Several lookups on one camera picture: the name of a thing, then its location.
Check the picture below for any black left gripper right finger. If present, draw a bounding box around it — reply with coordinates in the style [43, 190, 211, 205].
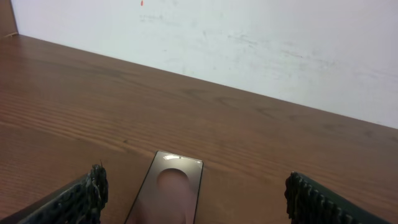
[284, 172, 388, 224]

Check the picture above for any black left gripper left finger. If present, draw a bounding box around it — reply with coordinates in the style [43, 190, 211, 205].
[1, 164, 109, 224]

